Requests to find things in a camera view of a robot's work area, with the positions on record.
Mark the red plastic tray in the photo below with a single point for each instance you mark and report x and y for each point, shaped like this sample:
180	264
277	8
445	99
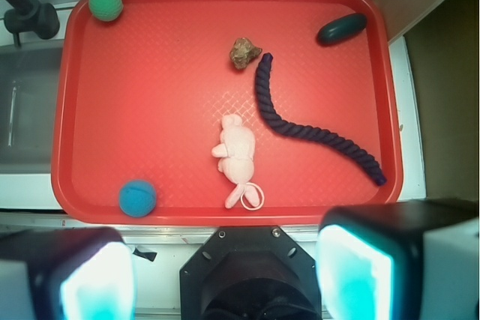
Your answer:
142	98

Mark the grey sink basin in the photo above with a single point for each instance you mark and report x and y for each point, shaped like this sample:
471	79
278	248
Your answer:
29	87

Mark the brown rock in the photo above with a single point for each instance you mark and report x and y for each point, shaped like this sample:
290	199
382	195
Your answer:
243	52

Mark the dark green oval object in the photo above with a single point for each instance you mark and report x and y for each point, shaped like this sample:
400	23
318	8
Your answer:
342	29

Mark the black faucet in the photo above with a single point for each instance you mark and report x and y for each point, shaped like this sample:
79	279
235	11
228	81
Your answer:
31	16

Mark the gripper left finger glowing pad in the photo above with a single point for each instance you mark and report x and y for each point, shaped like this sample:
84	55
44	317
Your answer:
66	274

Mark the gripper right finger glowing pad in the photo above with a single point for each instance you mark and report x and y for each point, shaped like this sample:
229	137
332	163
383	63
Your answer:
406	260

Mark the pink plush bunny toy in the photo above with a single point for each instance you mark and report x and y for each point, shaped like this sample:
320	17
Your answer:
235	160

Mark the green textured ball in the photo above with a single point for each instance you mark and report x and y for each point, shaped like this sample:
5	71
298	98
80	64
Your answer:
105	10

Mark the blue foam ball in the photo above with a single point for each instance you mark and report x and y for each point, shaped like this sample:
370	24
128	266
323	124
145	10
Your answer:
137	198

